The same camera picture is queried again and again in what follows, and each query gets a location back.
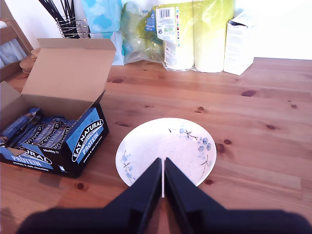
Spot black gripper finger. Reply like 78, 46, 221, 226
103, 157, 163, 234
164, 157, 227, 234

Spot white plate with blue flowers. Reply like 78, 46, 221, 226
115, 117, 217, 188

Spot open snack bar carton box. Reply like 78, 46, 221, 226
0, 38, 117, 178

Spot white carton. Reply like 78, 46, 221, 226
223, 11, 256, 76

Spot blue tissue box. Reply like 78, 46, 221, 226
80, 0, 125, 66

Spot clear plastic bag green contents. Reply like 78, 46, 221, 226
120, 0, 166, 64

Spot yellow paper towel pack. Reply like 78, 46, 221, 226
152, 0, 236, 73

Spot round wooden board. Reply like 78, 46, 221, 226
19, 47, 41, 74

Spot black stick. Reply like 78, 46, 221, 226
59, 0, 70, 20
38, 0, 64, 25
68, 0, 77, 20

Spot wire utensil holder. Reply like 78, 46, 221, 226
55, 17, 91, 39

